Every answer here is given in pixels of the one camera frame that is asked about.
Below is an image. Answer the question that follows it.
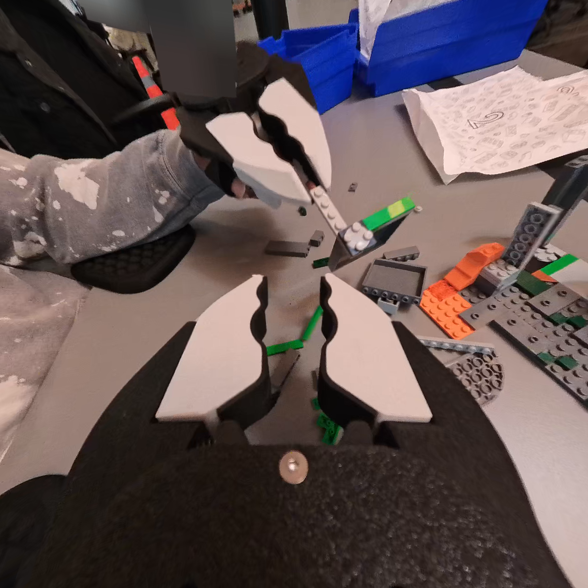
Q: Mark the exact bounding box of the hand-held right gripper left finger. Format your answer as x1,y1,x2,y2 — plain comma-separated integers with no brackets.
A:
155,273,273,428

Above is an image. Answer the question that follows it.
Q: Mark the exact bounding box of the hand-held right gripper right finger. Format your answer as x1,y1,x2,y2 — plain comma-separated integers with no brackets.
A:
317,272,432,428

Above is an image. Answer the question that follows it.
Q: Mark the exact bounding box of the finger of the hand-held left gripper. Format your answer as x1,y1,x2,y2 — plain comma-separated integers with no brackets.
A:
258,78,333,191
205,111,311,208

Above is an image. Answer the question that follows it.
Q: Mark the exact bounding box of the small grey green lego assembly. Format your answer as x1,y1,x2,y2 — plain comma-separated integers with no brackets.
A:
311,187,419,272

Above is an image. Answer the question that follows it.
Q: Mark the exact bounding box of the person's left forearm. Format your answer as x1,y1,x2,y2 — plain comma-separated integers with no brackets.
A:
0,129,217,269

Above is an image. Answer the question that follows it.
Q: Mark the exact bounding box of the small green lego piece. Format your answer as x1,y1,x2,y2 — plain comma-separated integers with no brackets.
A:
311,397,345,446

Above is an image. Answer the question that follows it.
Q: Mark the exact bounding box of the thin light grey lego plate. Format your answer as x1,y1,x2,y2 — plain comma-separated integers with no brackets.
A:
418,336,497,357

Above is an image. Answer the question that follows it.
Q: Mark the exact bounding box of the orange lego plate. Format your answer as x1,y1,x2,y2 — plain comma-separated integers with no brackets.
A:
420,279,478,339

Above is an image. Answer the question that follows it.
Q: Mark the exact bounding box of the dark grey long lego brick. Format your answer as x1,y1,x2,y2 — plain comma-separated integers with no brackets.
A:
265,240,313,258

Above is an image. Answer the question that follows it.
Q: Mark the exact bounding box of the dark grey half-round lego plate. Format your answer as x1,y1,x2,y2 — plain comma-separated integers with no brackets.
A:
441,349,506,405

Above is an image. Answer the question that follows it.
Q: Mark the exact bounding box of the orange lego slope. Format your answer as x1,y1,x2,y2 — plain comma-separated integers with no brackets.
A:
444,242,506,290

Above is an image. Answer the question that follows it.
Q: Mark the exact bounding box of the grey lego baseplate build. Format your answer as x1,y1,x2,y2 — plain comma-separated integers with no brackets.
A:
460,156,588,405

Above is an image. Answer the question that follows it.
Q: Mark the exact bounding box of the person's left hand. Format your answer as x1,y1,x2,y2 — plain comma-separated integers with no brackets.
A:
198,152,253,201

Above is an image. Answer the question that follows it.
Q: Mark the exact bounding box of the blue storage bin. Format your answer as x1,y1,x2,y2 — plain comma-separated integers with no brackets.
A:
354,0,552,97
259,23,359,111

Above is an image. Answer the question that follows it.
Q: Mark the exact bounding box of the black pole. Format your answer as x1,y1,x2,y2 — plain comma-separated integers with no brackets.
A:
253,0,290,42

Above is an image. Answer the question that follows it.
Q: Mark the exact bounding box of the black jacket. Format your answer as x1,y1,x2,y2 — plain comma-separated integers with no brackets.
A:
0,0,161,152

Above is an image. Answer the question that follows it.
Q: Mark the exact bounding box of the white printed paper bag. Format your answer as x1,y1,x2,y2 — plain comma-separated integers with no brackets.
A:
402,66,588,184

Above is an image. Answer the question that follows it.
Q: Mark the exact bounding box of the dark grey lego window frame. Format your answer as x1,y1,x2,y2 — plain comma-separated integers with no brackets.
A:
360,259,428,308

